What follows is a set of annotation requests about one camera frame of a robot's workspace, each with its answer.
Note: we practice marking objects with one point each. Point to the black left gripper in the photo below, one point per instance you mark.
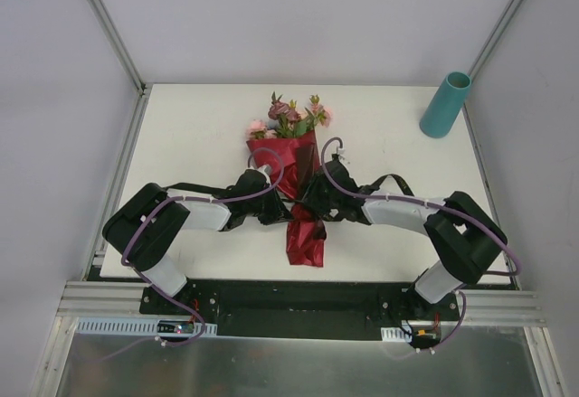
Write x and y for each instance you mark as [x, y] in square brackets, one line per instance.
[275, 204]

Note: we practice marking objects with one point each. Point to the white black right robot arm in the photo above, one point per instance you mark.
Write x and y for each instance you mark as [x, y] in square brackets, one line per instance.
[465, 239]

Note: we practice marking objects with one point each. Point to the white cable duct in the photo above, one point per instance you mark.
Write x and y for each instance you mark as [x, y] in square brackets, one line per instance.
[396, 334]
[144, 327]

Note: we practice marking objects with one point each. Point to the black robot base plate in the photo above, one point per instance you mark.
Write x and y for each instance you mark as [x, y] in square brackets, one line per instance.
[352, 311]

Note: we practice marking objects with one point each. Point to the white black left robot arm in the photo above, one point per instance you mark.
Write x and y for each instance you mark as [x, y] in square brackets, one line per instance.
[144, 228]

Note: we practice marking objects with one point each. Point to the red flower bouquet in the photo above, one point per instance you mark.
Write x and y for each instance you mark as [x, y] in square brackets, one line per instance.
[288, 144]

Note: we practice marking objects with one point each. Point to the teal cone vase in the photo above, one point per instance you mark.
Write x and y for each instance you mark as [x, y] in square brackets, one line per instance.
[446, 104]

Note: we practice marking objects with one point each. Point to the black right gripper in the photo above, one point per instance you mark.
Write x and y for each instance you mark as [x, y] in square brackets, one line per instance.
[314, 195]

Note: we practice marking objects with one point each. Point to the white right cable duct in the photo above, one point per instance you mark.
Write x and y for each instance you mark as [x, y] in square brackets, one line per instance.
[396, 334]

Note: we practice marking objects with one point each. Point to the white left cable duct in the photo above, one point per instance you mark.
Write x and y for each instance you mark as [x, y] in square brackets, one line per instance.
[144, 327]

